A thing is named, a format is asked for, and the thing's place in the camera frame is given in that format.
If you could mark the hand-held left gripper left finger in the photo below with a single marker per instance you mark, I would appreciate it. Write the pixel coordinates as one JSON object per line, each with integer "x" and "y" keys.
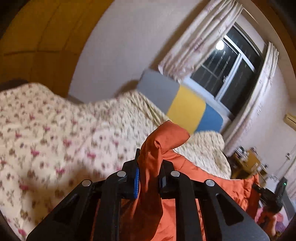
{"x": 137, "y": 185}

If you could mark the floral quilt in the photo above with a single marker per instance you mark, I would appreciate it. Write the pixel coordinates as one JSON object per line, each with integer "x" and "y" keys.
{"x": 57, "y": 129}

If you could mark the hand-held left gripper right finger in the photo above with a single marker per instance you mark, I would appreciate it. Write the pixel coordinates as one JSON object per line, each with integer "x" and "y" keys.
{"x": 161, "y": 183}

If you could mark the wooden wardrobe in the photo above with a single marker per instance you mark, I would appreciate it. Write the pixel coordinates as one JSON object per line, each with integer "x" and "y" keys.
{"x": 41, "y": 46}

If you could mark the grey yellow blue headboard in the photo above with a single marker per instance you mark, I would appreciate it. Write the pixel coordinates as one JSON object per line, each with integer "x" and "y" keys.
{"x": 185, "y": 106}

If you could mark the pale patterned curtain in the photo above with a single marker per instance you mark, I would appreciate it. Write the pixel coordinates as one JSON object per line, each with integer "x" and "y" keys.
{"x": 198, "y": 39}
{"x": 261, "y": 92}

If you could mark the wooden desk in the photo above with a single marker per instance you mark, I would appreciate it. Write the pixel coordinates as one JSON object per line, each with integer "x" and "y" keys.
{"x": 245, "y": 163}

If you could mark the window with white frame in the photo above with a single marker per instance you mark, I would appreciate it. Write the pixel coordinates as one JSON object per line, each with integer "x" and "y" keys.
{"x": 231, "y": 64}

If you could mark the orange quilted jacket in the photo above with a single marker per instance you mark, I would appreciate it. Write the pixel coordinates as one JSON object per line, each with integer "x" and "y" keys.
{"x": 168, "y": 136}

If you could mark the pink blanket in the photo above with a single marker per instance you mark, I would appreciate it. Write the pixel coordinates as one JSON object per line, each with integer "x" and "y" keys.
{"x": 279, "y": 219}

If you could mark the wall air conditioner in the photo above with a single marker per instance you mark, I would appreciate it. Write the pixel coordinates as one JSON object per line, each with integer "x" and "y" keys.
{"x": 290, "y": 120}

